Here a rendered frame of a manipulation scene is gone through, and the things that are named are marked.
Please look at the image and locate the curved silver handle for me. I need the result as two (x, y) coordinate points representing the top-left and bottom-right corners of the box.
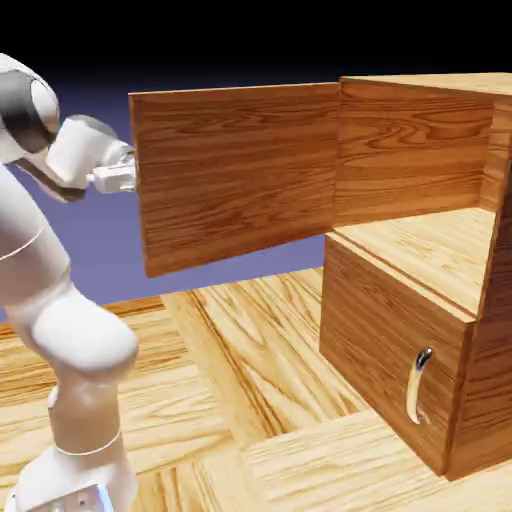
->
(405, 346), (435, 426)

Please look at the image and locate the wide wooden cabinet door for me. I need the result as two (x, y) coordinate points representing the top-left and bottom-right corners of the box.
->
(128, 81), (342, 280)

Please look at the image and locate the wooden door with silver handle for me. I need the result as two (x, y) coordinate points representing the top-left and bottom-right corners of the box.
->
(318, 233), (476, 478)

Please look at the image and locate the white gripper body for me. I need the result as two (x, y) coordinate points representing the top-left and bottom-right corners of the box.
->
(91, 153), (140, 196)

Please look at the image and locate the wooden cabinet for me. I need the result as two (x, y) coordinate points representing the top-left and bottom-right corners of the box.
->
(318, 71), (512, 482)

